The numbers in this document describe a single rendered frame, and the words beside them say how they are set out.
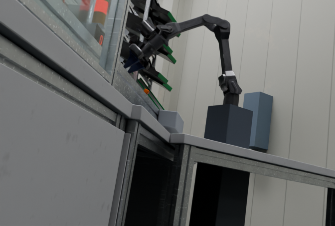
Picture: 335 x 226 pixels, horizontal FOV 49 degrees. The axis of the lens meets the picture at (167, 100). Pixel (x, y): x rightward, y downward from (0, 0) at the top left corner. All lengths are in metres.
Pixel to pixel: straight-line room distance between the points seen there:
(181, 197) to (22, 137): 0.77
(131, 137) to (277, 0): 3.91
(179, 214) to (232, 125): 0.55
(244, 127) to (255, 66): 2.83
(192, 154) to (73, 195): 0.64
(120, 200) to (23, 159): 0.38
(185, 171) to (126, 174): 0.39
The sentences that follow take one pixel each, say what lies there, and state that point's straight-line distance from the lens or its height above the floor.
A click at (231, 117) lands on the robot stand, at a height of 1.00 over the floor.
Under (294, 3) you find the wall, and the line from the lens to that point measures 4.37.
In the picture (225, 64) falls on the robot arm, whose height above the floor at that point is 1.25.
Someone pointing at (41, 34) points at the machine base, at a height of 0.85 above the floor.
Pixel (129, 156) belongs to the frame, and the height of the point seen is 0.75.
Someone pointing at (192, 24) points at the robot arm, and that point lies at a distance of 1.66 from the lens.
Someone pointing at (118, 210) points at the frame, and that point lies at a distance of 0.77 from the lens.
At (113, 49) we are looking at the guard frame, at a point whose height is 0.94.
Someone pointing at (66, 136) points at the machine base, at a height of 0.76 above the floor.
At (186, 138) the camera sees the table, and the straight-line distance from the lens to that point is 1.10.
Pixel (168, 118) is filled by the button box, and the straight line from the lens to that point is 1.32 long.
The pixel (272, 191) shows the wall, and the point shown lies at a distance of 3.90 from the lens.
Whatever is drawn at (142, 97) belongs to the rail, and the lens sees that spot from 1.08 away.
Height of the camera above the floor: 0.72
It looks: 12 degrees up
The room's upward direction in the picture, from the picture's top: 9 degrees clockwise
